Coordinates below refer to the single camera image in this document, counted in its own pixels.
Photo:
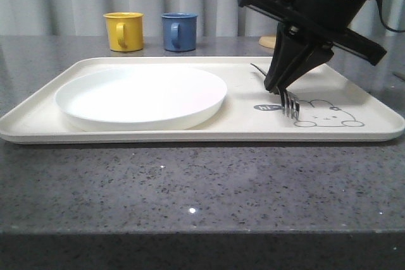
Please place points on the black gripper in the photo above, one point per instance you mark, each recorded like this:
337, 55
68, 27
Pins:
328, 20

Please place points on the white round plate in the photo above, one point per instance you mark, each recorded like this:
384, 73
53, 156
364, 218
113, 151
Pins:
138, 98

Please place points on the wooden mug tree stand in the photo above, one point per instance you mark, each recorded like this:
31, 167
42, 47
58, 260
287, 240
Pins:
268, 41

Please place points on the cream rabbit serving tray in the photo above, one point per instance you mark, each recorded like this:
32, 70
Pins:
331, 108

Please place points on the blue enamel mug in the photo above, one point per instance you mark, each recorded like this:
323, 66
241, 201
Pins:
179, 31

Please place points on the yellow enamel mug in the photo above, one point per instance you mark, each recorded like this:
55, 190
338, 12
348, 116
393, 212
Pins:
125, 31

